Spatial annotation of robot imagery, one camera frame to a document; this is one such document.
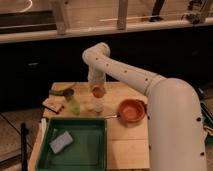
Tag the orange bowl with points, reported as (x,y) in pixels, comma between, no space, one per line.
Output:
(131,110)

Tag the dark small cup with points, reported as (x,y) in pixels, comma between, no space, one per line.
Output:
(68,93)

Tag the black vertical post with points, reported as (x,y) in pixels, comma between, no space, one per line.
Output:
(24,132)

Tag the brown wooden block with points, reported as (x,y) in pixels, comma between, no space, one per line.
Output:
(54,107)

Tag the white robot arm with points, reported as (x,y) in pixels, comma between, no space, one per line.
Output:
(175,125)

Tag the white paper cup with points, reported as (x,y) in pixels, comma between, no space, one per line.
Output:
(97,104)

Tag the grey sponge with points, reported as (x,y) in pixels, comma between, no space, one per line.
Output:
(60,142)

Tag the green plastic tray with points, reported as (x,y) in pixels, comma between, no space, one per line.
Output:
(87,151)

